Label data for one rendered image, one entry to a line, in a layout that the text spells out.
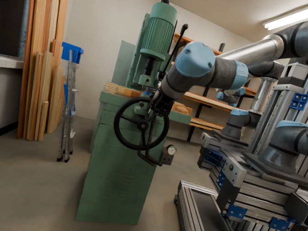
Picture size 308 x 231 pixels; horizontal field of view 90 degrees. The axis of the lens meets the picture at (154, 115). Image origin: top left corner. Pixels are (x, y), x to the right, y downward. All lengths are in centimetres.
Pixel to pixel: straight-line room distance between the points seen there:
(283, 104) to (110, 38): 298
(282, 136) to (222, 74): 59
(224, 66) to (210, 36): 359
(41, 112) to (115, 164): 140
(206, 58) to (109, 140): 80
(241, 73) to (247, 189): 60
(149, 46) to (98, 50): 241
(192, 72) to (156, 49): 72
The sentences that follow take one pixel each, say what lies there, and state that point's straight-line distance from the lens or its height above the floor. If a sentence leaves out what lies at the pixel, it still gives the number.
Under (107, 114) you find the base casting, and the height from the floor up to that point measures 77.
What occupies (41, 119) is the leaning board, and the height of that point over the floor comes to 26.
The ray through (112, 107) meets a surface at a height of 83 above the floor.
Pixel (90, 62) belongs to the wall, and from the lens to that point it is 341.
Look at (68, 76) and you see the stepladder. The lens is 168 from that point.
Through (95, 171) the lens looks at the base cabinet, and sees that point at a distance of 112.
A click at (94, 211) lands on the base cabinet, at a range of 131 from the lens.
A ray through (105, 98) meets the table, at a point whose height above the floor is 86.
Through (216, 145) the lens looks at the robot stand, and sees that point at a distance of 131.
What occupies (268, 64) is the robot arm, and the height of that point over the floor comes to 140.
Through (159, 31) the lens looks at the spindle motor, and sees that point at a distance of 108.
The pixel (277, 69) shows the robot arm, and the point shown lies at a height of 140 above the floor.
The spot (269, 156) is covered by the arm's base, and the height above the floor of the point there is 86.
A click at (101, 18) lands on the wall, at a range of 353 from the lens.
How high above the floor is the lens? 101
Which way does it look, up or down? 10 degrees down
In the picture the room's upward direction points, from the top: 17 degrees clockwise
